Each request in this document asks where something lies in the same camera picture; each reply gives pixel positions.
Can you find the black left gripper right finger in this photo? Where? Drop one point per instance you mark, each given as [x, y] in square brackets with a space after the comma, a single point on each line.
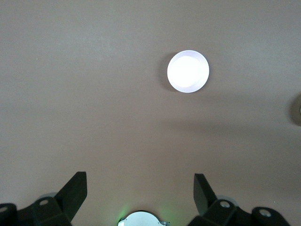
[204, 197]

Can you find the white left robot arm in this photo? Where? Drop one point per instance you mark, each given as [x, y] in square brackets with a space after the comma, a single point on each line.
[141, 219]

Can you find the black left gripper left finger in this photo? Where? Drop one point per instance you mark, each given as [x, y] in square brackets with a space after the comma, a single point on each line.
[68, 197]

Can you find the brown table mat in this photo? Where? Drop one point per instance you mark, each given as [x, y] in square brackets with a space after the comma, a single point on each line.
[70, 94]

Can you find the pink bowl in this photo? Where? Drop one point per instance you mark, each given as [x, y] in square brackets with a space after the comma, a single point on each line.
[188, 70]

